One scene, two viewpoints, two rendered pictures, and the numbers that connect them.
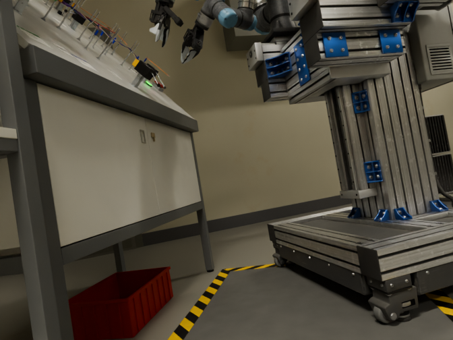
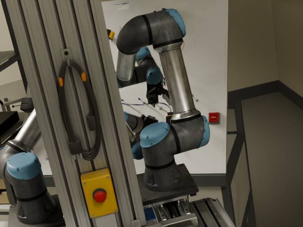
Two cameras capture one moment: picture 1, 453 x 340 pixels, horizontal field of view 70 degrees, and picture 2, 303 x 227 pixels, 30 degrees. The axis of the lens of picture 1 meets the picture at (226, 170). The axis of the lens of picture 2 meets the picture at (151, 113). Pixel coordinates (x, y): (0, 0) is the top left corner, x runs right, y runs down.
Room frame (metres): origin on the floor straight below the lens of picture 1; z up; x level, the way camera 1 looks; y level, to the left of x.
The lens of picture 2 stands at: (1.89, -2.33, 2.23)
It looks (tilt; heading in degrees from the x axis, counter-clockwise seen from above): 22 degrees down; 98
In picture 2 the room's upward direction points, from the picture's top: 11 degrees counter-clockwise
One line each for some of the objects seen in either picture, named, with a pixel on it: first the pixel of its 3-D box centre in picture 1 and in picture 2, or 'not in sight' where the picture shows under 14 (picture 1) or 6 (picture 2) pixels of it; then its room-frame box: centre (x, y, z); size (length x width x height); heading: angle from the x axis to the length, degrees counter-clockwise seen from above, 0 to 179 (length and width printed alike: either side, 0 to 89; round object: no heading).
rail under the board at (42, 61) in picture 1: (146, 108); (117, 179); (1.29, 0.28, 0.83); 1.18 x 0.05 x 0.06; 167
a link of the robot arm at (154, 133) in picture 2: (278, 7); (158, 142); (1.63, -0.40, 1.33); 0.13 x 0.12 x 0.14; 21
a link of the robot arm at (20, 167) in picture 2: not in sight; (25, 173); (1.14, -0.52, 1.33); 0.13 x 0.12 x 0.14; 132
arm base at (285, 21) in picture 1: (282, 28); (161, 170); (1.63, -0.40, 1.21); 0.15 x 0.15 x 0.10
